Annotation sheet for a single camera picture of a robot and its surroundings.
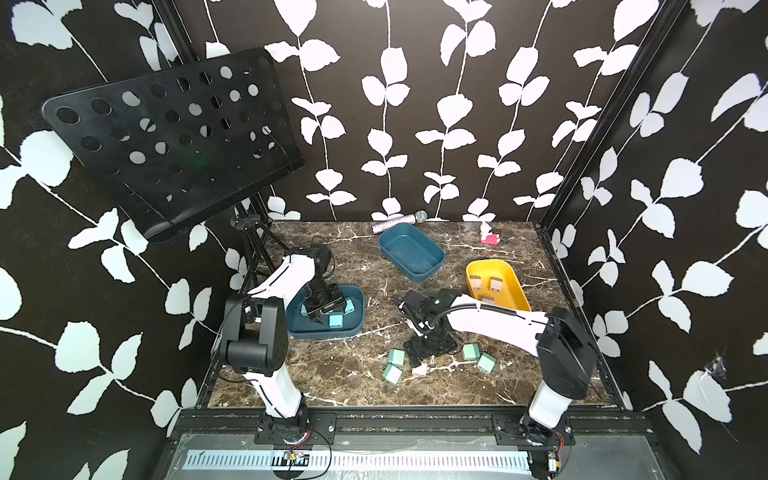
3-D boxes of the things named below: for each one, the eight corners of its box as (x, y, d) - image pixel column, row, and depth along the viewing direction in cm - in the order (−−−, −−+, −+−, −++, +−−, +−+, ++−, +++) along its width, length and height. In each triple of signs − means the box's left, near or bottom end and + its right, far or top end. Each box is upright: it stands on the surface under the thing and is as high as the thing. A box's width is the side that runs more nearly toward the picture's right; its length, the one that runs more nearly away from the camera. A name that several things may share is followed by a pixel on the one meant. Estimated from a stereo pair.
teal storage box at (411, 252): (417, 291, 103) (418, 281, 98) (372, 250, 114) (371, 239, 109) (449, 265, 110) (452, 254, 105) (404, 229, 122) (405, 217, 117)
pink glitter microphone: (374, 234, 118) (373, 229, 115) (371, 228, 120) (370, 222, 117) (426, 221, 123) (427, 215, 120) (423, 215, 125) (424, 209, 122)
